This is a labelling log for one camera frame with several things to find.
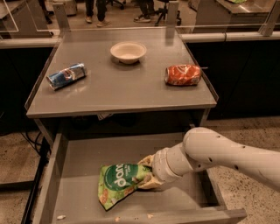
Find open grey top drawer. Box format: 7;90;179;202
32;126;246;224

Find grey drawer cabinet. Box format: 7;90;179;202
24;27;220;141

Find crushed blue soda can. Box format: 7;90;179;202
46;63;87;90

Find person in dark trousers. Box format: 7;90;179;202
84;0;112;29

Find white horizontal rail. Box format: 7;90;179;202
0;31;280;49

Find black office chair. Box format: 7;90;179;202
155;0;182;26

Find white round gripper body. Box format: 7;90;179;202
152;148;179;184

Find seated person with sneakers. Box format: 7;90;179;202
134;0;155;23

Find black floor cables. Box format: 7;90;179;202
0;110;45;156

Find grey background desk right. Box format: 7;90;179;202
192;0;276;33

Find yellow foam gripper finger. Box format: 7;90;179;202
137;174;163;190
138;155;154;167

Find white paper bowl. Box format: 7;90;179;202
110;41;147;64

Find grey background desk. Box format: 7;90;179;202
0;0;52;39
192;0;276;33

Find crushed orange soda can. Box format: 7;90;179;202
164;65;201;86

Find green rice chip bag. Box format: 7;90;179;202
98;164;151;210

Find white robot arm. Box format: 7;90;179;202
139;127;280;191

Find grey background desk left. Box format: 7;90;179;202
0;0;52;39

